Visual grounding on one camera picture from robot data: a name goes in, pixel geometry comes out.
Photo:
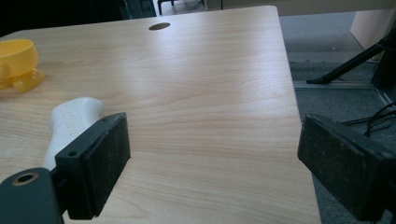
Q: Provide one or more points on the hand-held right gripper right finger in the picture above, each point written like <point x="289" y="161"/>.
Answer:
<point x="345" y="168"/>

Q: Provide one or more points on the black stand leg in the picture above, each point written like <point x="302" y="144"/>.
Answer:
<point x="351" y="63"/>

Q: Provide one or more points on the yellow plastic cup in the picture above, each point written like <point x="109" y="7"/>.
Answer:
<point x="15" y="62"/>

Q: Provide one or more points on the dark chair legs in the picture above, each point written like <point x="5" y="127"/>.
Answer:
<point x="171" y="3"/>

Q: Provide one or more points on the light wooden cabinet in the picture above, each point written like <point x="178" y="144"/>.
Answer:
<point x="372" y="28"/>

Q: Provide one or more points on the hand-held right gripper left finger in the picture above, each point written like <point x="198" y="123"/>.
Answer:
<point x="93" y="161"/>

